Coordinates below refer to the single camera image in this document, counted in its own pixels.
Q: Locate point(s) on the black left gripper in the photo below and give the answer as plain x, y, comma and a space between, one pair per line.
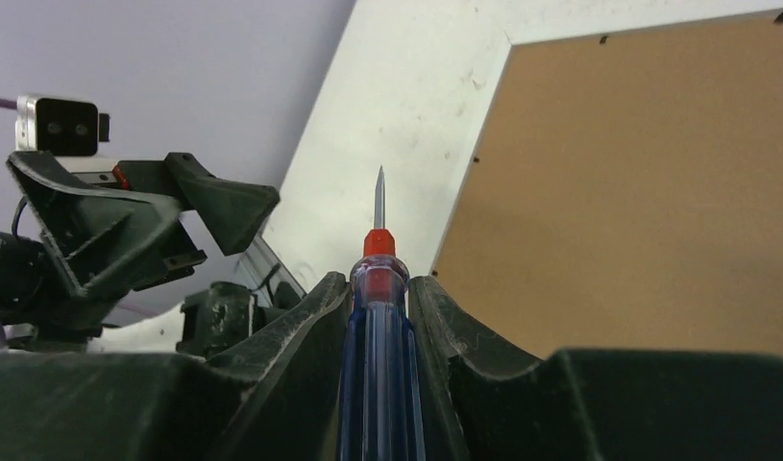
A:
106, 235

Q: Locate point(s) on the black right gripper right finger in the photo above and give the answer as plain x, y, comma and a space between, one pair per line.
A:
486, 399

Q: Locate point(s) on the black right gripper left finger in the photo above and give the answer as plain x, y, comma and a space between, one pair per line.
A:
270, 397

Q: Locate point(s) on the blue red screwdriver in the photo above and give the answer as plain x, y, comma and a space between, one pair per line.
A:
380, 413

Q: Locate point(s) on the white picture frame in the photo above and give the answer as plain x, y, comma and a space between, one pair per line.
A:
638, 142

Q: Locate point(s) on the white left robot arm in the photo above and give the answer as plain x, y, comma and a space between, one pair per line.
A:
202, 324

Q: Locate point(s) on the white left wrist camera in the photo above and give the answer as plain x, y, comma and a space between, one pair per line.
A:
62, 127

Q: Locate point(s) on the brown frame backing board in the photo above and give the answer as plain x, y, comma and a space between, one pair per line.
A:
729, 303

